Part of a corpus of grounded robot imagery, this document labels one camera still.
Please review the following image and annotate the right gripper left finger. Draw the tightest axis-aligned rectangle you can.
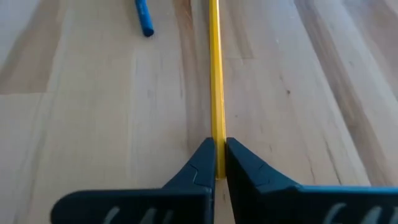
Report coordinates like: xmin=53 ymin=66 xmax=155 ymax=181
xmin=51 ymin=138 xmax=217 ymax=224

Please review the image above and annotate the yellow pencil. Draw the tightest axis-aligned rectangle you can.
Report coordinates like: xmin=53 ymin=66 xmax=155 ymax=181
xmin=208 ymin=0 xmax=227 ymax=180

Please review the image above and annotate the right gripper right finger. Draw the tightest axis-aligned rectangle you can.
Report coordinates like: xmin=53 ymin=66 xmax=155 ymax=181
xmin=226 ymin=138 xmax=398 ymax=224

